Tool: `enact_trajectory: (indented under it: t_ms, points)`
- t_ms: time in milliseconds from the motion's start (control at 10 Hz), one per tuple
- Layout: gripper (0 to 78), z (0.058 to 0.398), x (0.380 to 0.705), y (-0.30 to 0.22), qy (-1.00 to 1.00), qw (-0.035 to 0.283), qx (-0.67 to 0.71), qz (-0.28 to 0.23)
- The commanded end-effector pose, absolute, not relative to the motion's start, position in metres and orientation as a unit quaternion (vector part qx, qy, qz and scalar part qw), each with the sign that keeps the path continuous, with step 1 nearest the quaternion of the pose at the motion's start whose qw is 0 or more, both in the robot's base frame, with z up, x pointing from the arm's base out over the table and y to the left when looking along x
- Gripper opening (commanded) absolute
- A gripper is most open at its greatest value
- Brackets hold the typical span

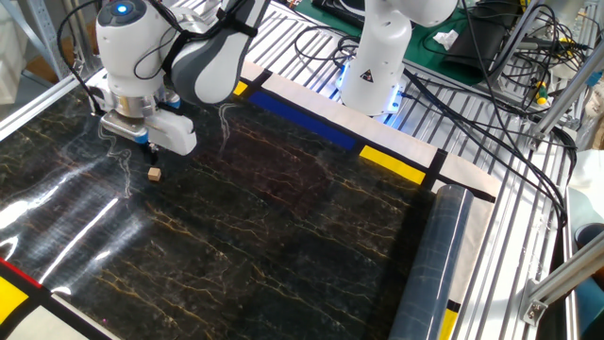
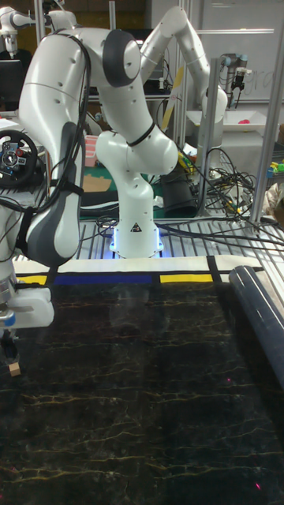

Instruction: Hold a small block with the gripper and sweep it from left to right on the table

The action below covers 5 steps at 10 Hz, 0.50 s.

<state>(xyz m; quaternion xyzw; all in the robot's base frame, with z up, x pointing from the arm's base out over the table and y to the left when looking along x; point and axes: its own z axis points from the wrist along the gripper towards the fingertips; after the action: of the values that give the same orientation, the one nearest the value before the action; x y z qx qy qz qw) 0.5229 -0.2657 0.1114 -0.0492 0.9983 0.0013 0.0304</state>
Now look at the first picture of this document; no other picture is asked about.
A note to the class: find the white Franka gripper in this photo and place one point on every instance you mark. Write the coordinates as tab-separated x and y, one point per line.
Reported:
172	132

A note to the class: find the small wooden cube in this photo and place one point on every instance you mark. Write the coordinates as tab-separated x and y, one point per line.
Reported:
154	175

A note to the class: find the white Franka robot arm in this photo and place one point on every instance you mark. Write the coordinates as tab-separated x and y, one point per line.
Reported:
377	56

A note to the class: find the black marble pattern mat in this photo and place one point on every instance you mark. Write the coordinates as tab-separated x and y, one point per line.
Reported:
236	236

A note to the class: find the white plastic sheet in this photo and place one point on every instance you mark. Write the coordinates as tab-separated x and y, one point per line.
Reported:
11	56

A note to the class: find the Mondrian pattern cloth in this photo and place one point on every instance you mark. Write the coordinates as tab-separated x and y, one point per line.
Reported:
391	163

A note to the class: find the green cutting mat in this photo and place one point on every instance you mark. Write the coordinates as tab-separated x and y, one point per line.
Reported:
420	56

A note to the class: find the rolled clear plastic film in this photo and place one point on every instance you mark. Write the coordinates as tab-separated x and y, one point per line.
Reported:
434	264

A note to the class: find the white crumpled paper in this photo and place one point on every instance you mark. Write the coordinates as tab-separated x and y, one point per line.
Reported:
446	39

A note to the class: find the black rolled pouch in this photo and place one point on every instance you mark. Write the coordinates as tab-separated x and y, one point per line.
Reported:
472	52

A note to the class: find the yellow green screwdriver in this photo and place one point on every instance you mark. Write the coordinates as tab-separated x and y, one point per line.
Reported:
541	94

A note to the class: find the white fabric sheet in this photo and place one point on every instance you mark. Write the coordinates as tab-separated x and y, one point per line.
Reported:
590	189

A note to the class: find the teal plastic container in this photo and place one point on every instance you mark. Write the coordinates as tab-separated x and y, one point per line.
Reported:
590	302

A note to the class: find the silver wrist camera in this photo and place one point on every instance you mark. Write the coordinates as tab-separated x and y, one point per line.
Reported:
122	126

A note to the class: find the grey perforated shelf post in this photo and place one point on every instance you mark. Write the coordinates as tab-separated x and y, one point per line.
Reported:
47	33

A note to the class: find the aluminium frame post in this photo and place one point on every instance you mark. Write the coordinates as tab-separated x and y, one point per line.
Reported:
516	38
566	278
566	92

